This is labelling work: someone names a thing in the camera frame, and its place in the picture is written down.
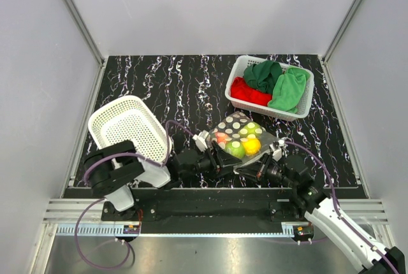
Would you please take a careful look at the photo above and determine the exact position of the aluminium frame rail front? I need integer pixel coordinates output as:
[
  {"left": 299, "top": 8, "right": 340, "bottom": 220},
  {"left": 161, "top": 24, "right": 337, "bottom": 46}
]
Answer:
[{"left": 43, "top": 199, "right": 104, "bottom": 223}]

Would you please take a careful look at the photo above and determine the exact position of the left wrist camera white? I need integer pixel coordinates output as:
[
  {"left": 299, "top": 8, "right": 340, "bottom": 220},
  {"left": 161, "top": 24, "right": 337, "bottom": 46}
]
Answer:
[{"left": 193, "top": 131, "right": 210, "bottom": 152}]

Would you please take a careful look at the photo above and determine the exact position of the red cloth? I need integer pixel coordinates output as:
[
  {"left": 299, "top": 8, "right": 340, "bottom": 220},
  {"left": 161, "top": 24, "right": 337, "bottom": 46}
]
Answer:
[{"left": 230, "top": 77, "right": 272, "bottom": 106}]

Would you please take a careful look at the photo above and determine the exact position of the white rectangular slotted basket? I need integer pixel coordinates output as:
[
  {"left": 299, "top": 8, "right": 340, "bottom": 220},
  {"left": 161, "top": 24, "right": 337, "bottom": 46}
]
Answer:
[{"left": 225, "top": 55, "right": 314, "bottom": 122}]

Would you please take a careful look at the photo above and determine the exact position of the white perforated oval basket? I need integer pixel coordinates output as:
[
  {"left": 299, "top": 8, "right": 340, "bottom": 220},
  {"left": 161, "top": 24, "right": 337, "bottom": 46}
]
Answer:
[{"left": 88, "top": 95, "right": 171, "bottom": 163}]

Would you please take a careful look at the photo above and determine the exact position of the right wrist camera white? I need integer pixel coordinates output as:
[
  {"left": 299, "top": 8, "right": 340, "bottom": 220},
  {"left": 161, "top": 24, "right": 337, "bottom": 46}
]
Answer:
[{"left": 269, "top": 140, "right": 286, "bottom": 162}]

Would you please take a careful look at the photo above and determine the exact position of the purple cable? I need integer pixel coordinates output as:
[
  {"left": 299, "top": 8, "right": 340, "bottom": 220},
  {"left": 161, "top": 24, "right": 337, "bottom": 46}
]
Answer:
[
  {"left": 73, "top": 120, "right": 201, "bottom": 270},
  {"left": 282, "top": 140, "right": 399, "bottom": 274}
]

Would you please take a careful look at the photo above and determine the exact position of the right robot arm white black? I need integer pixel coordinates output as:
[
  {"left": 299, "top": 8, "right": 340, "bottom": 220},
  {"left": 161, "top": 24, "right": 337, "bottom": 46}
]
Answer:
[{"left": 236, "top": 154, "right": 406, "bottom": 273}]

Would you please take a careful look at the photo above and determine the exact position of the light green cloth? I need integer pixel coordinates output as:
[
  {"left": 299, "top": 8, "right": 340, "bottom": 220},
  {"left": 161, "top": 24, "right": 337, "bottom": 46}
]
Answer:
[{"left": 267, "top": 66, "right": 310, "bottom": 113}]

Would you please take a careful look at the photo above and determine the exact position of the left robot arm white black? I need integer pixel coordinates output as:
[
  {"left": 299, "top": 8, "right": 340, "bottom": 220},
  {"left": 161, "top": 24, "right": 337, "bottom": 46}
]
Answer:
[{"left": 83, "top": 140, "right": 242, "bottom": 220}]

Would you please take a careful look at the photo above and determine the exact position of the polka dot zip bag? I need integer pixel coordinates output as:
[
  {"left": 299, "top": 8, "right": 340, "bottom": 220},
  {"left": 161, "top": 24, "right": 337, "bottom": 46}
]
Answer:
[{"left": 207, "top": 112, "right": 278, "bottom": 166}]

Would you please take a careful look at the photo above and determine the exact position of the yellow fake lemon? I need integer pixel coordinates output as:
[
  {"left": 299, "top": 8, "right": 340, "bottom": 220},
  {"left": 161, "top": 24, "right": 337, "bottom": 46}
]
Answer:
[{"left": 241, "top": 138, "right": 261, "bottom": 156}]

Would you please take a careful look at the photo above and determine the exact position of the orange fake peach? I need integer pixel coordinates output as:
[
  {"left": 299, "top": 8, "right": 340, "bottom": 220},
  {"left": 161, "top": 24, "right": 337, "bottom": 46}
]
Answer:
[{"left": 215, "top": 132, "right": 229, "bottom": 143}]

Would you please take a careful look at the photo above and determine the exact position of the dark green cloth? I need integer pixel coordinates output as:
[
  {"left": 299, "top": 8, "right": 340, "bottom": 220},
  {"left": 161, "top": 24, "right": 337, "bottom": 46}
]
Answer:
[{"left": 243, "top": 60, "right": 283, "bottom": 94}]

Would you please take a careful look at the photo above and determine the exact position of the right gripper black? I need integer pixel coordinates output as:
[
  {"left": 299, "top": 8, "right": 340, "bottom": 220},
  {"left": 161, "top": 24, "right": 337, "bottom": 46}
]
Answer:
[{"left": 235, "top": 153, "right": 296, "bottom": 189}]

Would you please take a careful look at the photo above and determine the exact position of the green fake apple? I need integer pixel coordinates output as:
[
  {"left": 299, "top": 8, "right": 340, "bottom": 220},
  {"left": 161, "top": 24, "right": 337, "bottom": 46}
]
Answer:
[
  {"left": 244, "top": 122, "right": 263, "bottom": 136},
  {"left": 225, "top": 140, "right": 245, "bottom": 159}
]

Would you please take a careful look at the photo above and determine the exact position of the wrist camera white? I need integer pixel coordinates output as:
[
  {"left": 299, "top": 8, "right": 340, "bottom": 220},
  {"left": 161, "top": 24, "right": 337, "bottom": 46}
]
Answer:
[
  {"left": 269, "top": 140, "right": 286, "bottom": 162},
  {"left": 193, "top": 131, "right": 210, "bottom": 152}
]

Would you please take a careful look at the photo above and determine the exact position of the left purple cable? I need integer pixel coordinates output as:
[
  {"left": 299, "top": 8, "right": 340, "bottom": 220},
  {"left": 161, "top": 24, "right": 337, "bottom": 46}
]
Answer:
[{"left": 73, "top": 120, "right": 201, "bottom": 270}]

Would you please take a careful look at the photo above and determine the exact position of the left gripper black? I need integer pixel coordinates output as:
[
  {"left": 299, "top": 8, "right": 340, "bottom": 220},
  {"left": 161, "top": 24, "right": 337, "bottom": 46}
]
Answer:
[{"left": 180, "top": 141, "right": 242, "bottom": 179}]

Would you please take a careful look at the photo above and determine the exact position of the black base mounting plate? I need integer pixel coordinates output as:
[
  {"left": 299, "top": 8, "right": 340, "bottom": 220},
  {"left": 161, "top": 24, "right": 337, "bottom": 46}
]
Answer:
[{"left": 101, "top": 187, "right": 344, "bottom": 235}]

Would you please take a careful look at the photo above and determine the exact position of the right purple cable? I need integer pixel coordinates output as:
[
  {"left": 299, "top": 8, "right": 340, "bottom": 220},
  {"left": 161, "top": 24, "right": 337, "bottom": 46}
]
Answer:
[{"left": 282, "top": 140, "right": 399, "bottom": 274}]

